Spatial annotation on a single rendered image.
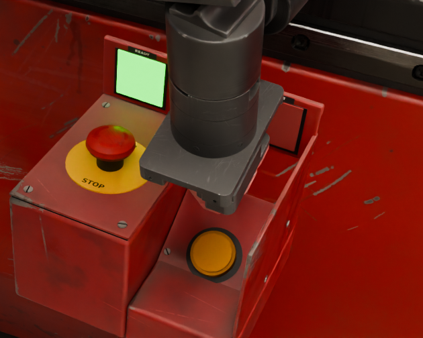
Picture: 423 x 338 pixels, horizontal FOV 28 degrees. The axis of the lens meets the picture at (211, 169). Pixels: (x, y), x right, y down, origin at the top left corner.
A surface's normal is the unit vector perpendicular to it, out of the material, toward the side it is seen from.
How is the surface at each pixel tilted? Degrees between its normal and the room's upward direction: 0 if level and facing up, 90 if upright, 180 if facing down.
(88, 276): 90
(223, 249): 35
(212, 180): 14
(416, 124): 90
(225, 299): 0
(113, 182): 0
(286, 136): 90
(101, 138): 3
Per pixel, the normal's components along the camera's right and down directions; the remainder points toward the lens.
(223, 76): 0.19, 0.79
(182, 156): 0.00, -0.60
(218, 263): -0.14, -0.29
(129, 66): -0.38, 0.57
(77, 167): 0.11, -0.76
